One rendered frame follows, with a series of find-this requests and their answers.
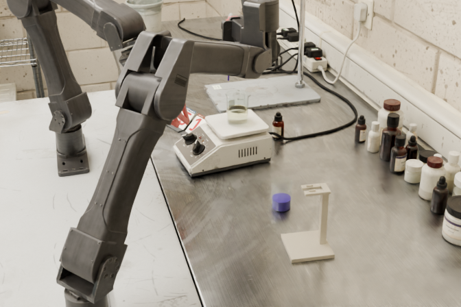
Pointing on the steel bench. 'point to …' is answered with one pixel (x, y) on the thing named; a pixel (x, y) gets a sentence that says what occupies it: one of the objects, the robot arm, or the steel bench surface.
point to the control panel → (193, 146)
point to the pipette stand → (311, 248)
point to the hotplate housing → (230, 153)
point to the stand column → (302, 25)
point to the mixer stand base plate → (264, 92)
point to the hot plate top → (217, 122)
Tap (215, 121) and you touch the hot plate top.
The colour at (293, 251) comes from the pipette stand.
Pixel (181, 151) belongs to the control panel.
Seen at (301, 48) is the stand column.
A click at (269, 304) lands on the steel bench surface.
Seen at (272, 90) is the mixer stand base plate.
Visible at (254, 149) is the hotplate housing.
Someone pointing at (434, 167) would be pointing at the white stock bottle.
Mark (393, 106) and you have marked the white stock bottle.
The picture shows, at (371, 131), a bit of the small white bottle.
